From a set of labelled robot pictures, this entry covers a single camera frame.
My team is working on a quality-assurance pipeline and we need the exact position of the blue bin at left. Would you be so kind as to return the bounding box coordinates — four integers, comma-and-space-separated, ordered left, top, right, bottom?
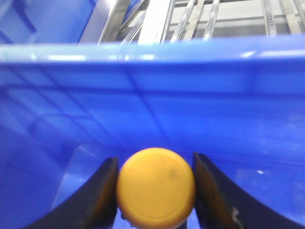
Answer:
0, 0, 97, 44

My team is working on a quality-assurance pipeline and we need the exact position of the yellow push button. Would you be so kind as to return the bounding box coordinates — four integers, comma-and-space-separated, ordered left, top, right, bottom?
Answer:
116, 147, 196, 229

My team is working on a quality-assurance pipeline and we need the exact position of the metal rack frame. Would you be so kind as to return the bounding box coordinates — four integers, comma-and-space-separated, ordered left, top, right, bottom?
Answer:
98, 0, 305, 43

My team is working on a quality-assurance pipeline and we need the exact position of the blue source bin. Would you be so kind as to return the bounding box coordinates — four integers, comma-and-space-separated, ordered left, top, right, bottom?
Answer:
0, 35, 305, 229

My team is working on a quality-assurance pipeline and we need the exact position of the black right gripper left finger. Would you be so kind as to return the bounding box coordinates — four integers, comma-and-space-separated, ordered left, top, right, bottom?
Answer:
26, 157, 119, 229

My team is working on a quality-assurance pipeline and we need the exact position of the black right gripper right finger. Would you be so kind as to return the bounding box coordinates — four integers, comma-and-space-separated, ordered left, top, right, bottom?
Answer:
193, 153, 303, 229

